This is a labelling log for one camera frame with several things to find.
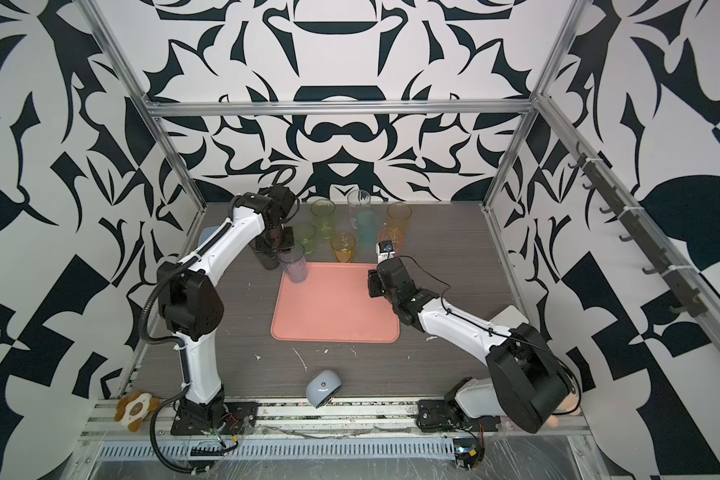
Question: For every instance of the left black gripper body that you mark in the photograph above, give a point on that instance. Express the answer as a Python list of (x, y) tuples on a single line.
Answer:
[(283, 239)]

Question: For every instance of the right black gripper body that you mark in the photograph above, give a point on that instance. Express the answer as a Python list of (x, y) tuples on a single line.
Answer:
[(379, 288)]

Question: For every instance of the dark grey tumbler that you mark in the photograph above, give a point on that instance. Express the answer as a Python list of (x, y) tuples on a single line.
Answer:
[(266, 256)]

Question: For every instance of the blue tall tumbler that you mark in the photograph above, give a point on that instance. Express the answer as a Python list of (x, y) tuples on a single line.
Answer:
[(293, 263)]

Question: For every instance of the tall green glass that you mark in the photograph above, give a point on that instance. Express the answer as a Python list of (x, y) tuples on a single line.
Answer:
[(323, 212)]

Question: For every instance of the pink plastic tray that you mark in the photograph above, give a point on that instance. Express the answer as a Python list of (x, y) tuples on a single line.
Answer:
[(333, 305)]

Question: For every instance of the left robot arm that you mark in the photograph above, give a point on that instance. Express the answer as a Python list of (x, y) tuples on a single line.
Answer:
[(188, 301)]

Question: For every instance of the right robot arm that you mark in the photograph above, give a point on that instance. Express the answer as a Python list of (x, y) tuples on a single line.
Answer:
[(527, 382)]

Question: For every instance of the short green glass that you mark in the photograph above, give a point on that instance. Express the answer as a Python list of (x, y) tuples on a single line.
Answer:
[(305, 233)]

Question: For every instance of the short pink glass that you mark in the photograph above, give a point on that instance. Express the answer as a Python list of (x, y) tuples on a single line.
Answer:
[(393, 235)]

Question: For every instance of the teal dimpled tumbler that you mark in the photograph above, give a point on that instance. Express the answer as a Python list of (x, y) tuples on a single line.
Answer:
[(368, 225)]

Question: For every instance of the short amber glass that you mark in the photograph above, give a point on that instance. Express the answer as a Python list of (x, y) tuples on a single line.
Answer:
[(343, 245)]

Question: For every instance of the tall amber glass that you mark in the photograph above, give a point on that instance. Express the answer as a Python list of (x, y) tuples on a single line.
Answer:
[(398, 217)]

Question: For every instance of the light blue case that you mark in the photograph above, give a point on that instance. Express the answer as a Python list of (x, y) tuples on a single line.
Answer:
[(206, 233)]

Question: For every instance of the clear tall glass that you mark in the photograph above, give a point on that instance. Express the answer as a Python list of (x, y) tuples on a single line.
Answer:
[(358, 201)]

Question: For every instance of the white box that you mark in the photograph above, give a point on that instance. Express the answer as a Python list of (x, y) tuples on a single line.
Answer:
[(510, 317)]

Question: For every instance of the grey computer mouse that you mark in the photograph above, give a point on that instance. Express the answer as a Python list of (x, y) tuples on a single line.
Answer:
[(323, 388)]

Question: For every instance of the pink plush doll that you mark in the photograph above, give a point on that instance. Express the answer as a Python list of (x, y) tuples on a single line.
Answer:
[(569, 406)]

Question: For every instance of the brown plush toy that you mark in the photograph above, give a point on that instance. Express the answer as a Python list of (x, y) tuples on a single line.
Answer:
[(132, 410)]

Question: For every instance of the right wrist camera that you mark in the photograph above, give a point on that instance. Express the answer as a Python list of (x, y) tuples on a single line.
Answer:
[(385, 250)]

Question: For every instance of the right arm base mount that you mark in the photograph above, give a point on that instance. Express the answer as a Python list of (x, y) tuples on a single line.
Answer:
[(438, 415)]

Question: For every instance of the white cable duct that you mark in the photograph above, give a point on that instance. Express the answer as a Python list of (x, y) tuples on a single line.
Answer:
[(315, 449)]

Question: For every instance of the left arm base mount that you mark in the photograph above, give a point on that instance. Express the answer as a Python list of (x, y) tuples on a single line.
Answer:
[(228, 418)]

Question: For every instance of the black wall hook rack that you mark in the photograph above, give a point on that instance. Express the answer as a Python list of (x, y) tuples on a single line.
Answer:
[(643, 233)]

